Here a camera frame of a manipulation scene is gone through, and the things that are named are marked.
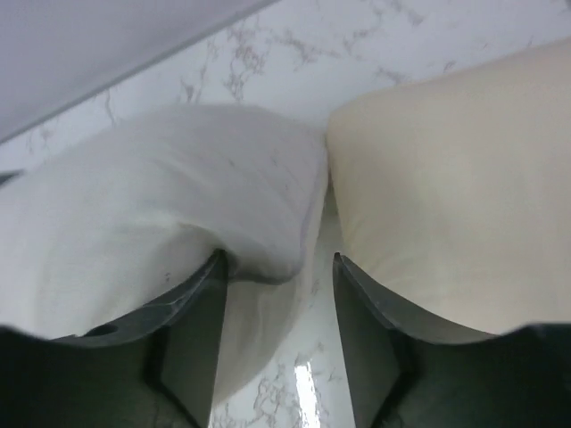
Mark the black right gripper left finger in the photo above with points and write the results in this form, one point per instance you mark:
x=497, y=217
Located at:
x=154, y=367

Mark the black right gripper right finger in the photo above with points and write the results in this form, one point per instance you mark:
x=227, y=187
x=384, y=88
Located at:
x=408, y=367

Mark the white pillow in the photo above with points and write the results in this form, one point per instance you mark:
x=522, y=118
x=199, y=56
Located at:
x=127, y=215

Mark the cream pillow with bear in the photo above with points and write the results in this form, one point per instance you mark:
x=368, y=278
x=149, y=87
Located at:
x=455, y=192

